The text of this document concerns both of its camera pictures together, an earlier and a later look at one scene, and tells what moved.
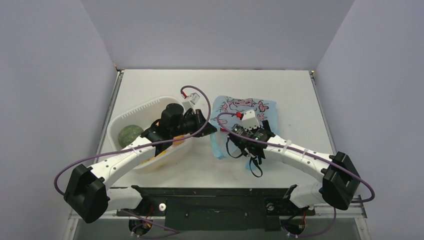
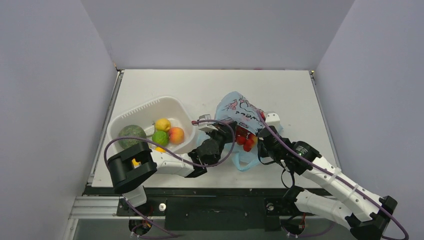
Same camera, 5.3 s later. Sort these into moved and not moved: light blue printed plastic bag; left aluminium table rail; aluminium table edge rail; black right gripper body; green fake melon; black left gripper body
Moved: light blue printed plastic bag; black right gripper body; black left gripper body
Not moved: green fake melon; left aluminium table rail; aluminium table edge rail
